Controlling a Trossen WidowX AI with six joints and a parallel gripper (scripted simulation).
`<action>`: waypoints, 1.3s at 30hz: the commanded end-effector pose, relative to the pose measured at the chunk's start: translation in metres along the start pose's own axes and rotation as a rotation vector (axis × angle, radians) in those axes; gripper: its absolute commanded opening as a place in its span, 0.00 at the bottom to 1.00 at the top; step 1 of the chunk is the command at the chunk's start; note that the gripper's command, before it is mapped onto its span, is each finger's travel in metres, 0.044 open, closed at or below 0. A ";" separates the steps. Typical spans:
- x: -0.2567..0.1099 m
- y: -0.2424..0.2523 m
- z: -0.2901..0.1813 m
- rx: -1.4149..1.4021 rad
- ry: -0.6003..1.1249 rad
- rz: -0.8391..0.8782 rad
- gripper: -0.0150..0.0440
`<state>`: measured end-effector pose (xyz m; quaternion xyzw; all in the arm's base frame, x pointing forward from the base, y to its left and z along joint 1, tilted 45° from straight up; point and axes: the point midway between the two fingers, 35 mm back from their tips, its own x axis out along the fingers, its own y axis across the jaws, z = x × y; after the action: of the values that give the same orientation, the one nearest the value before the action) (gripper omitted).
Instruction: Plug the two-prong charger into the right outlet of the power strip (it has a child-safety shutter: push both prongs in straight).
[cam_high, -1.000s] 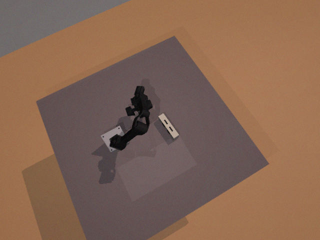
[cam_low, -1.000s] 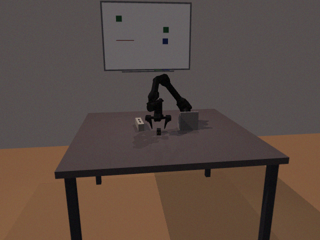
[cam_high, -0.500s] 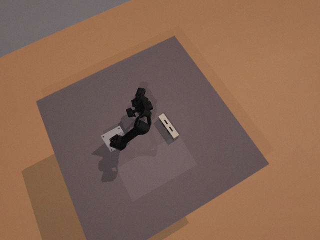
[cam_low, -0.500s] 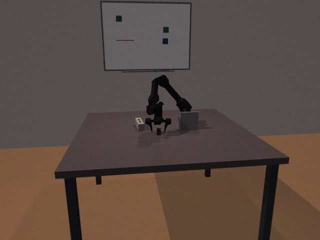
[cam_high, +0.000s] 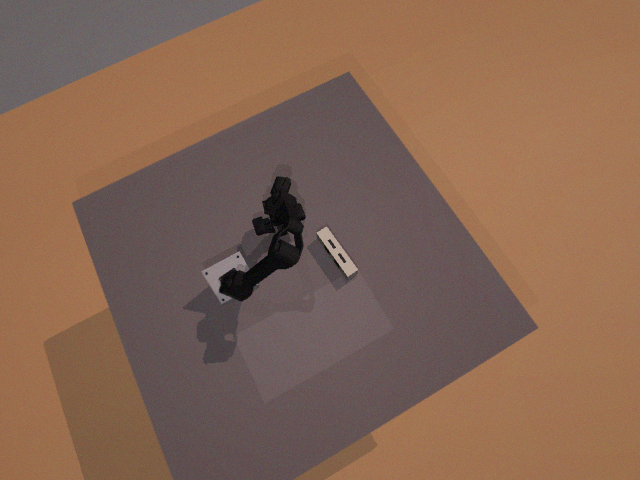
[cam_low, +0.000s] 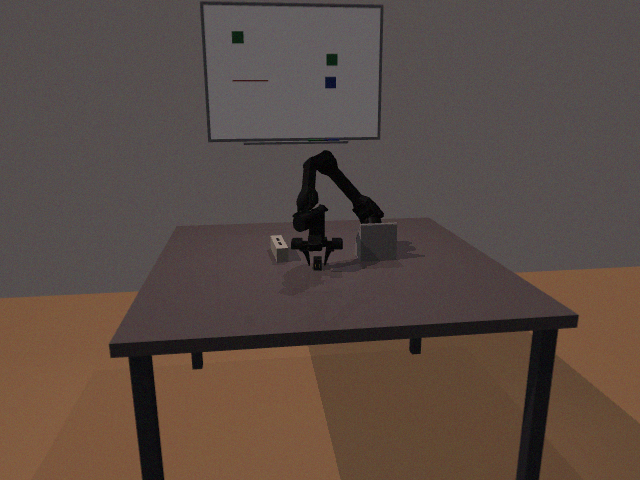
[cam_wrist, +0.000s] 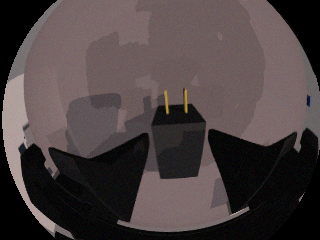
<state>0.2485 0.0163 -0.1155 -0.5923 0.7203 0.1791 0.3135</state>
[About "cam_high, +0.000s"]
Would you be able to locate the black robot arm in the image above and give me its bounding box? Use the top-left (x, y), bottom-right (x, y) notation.
top-left (219, 176), bottom-right (304, 302)

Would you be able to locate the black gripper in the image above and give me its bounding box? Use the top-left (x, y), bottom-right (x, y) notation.
top-left (252, 203), bottom-right (306, 236)

